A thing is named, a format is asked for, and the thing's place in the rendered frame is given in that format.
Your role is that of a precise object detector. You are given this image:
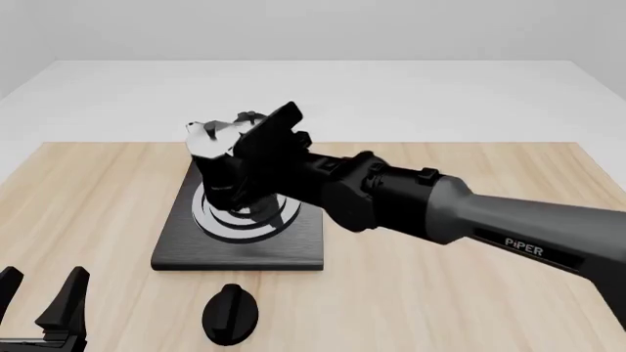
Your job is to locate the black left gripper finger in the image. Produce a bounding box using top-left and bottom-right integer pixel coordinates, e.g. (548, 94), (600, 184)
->
(0, 266), (24, 314)
(34, 266), (91, 340)

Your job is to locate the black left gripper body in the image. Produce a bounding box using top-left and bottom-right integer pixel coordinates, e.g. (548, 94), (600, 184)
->
(0, 327), (90, 352)

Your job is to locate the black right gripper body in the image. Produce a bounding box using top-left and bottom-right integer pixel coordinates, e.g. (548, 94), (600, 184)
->
(233, 148), (310, 207)

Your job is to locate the silver and black moka pot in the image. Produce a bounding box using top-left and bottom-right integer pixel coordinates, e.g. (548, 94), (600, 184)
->
(184, 117), (255, 216)
(236, 109), (269, 128)

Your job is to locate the flat black stove plate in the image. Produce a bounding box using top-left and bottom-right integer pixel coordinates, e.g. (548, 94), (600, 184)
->
(150, 159), (326, 273)

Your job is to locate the round black stove knob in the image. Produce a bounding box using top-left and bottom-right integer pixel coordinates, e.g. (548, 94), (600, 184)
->
(201, 283), (260, 347)

